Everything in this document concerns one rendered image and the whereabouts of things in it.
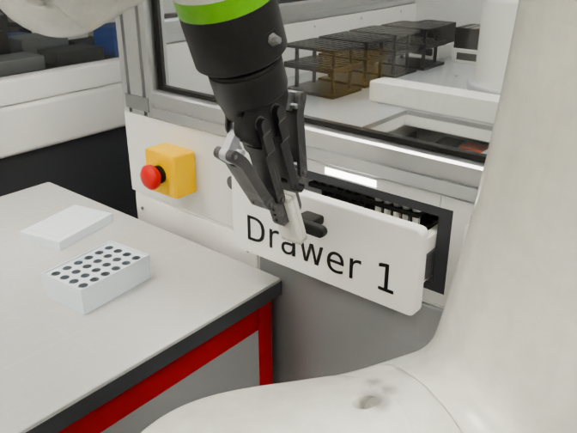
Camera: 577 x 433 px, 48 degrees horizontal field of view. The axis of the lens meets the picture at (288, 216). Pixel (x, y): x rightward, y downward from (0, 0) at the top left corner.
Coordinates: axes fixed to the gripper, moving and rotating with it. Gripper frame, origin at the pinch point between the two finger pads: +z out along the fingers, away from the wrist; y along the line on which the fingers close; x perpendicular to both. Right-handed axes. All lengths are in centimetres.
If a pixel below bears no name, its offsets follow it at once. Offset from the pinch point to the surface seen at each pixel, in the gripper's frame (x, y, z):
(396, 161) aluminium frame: 6.7, -13.1, -0.5
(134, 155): -45.4, -9.8, 9.6
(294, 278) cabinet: -9.1, -5.9, 20.3
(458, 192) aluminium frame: 15.1, -12.6, 1.2
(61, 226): -47.5, 6.9, 13.1
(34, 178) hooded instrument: -82, -6, 22
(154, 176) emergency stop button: -31.4, -3.7, 5.8
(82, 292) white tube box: -23.7, 17.3, 7.5
